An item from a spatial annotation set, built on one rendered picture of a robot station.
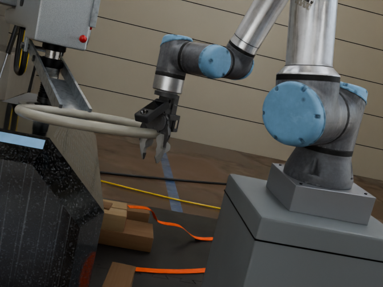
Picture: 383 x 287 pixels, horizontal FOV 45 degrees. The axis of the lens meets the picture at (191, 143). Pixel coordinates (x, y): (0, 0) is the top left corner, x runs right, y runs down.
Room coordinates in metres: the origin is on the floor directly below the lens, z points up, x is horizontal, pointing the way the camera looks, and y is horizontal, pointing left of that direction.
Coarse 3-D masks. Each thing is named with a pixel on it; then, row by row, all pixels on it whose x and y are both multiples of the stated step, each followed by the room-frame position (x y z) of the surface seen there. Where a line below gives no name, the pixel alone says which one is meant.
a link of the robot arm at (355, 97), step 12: (348, 84) 1.20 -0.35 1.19; (348, 96) 1.19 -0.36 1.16; (360, 96) 1.20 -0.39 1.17; (348, 108) 1.16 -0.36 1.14; (360, 108) 1.21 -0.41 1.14; (348, 120) 1.16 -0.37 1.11; (360, 120) 1.23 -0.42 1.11; (348, 132) 1.19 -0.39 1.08; (324, 144) 1.20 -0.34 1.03; (336, 144) 1.20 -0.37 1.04; (348, 144) 1.21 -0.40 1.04
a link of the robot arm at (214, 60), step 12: (180, 48) 1.33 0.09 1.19; (192, 48) 1.31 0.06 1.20; (204, 48) 1.29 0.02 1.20; (216, 48) 1.28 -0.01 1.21; (180, 60) 1.33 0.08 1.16; (192, 60) 1.30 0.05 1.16; (204, 60) 1.27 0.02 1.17; (216, 60) 1.28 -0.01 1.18; (228, 60) 1.32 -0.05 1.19; (192, 72) 1.33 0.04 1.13; (204, 72) 1.29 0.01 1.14; (216, 72) 1.29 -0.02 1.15; (228, 72) 1.36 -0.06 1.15
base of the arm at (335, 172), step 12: (300, 156) 1.23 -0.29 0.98; (312, 156) 1.21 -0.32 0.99; (324, 156) 1.20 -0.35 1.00; (336, 156) 1.20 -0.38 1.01; (348, 156) 1.22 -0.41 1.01; (288, 168) 1.25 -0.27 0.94; (300, 168) 1.21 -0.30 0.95; (312, 168) 1.21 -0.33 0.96; (324, 168) 1.19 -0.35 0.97; (336, 168) 1.20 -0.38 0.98; (348, 168) 1.22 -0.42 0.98; (300, 180) 1.20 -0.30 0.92; (312, 180) 1.19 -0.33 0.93; (324, 180) 1.18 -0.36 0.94; (336, 180) 1.19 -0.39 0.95; (348, 180) 1.21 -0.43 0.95
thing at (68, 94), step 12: (36, 48) 2.16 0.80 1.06; (36, 60) 1.99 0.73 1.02; (60, 72) 2.06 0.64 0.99; (48, 84) 1.78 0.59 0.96; (60, 84) 1.91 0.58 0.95; (72, 84) 1.89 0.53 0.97; (48, 96) 1.75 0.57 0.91; (60, 96) 1.80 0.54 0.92; (72, 96) 1.84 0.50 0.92; (84, 96) 1.77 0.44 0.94; (72, 108) 1.73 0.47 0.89; (84, 108) 1.72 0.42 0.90
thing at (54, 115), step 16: (16, 112) 1.34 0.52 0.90; (32, 112) 1.27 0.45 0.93; (48, 112) 1.58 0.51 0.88; (64, 112) 1.63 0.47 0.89; (80, 112) 1.67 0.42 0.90; (80, 128) 1.23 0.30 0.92; (96, 128) 1.24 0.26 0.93; (112, 128) 1.25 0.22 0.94; (128, 128) 1.28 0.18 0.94; (144, 128) 1.33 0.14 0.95
